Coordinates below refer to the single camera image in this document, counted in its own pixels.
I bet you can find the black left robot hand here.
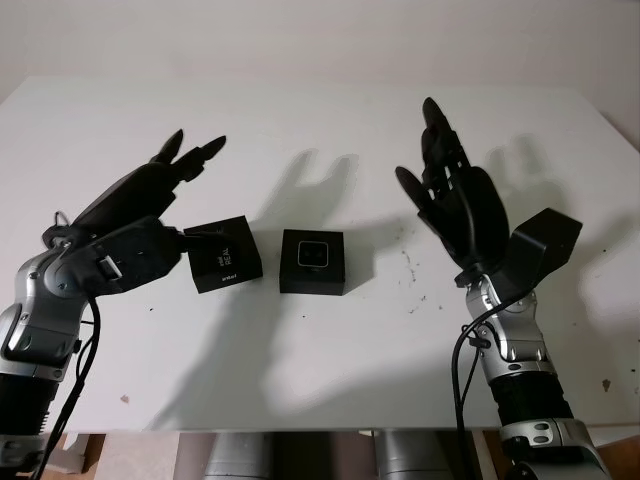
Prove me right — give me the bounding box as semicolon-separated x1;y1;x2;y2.
47;130;237;252

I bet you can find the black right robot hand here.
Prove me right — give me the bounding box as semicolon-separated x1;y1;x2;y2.
394;97;512;274

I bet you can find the black Intel RealSense box lid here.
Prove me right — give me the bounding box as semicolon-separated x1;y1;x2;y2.
183;215;264;295

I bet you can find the small silver depth camera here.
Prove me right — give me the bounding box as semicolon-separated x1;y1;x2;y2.
295;240;330;270

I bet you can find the grey right robot thigh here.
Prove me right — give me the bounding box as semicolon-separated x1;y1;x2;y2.
377;432;441;480

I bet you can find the grey robot thigh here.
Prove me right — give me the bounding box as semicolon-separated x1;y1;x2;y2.
377;432;441;480
207;433;271;480

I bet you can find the grey left robot thigh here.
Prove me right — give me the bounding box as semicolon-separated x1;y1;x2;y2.
207;433;271;480

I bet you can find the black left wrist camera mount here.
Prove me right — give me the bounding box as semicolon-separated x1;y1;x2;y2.
64;215;181;296

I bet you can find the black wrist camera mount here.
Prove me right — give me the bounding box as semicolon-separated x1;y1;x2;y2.
492;208;584;301
64;215;181;296

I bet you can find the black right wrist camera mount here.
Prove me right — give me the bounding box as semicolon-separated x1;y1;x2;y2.
492;208;584;301

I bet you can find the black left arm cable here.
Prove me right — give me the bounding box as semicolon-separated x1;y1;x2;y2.
47;294;102;454

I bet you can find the black camera box base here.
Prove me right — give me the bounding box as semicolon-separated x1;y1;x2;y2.
279;228;347;296

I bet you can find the white table leg frame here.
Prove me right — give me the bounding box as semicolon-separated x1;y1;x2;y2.
589;427;640;447

